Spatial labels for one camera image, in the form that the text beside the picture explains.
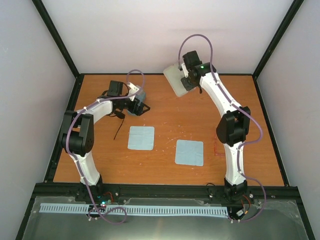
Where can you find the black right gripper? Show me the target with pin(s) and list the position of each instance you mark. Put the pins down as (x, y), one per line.
(186, 85)

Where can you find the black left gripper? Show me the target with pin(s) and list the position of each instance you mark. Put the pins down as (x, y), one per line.
(138, 111)

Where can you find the blue grey glasses case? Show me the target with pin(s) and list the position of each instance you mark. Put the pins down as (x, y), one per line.
(138, 105)

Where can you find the pink glasses case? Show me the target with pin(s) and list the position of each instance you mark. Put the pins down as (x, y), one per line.
(177, 80)

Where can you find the black sunglasses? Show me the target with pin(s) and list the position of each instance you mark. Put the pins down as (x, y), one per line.
(117, 114)

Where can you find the light blue cleaning cloth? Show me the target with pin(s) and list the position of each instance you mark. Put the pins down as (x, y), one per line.
(141, 138)
(189, 153)

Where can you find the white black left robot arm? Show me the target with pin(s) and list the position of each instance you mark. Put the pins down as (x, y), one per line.
(76, 134)

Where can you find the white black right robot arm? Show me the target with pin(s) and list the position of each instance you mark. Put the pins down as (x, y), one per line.
(233, 126)

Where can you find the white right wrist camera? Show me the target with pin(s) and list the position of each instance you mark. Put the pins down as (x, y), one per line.
(182, 67)

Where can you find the black aluminium frame rail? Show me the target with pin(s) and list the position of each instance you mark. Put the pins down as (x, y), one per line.
(120, 192)

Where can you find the light blue slotted cable duct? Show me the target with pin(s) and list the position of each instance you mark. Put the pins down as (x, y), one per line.
(139, 210)

